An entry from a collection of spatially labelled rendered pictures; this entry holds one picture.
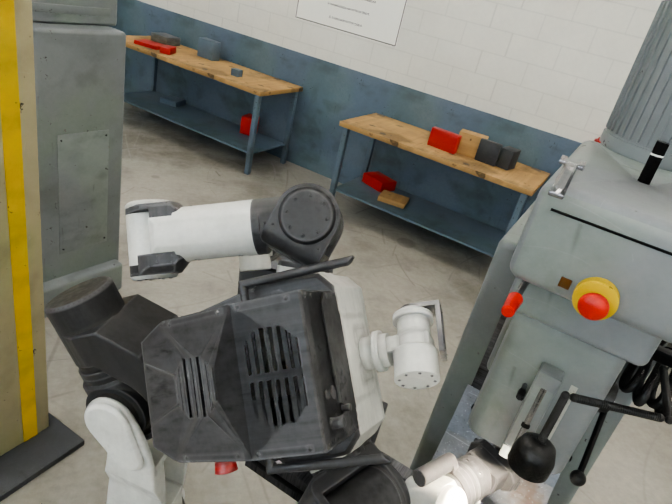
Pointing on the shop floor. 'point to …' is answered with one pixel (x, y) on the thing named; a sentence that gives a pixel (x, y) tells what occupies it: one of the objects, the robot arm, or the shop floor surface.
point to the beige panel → (22, 270)
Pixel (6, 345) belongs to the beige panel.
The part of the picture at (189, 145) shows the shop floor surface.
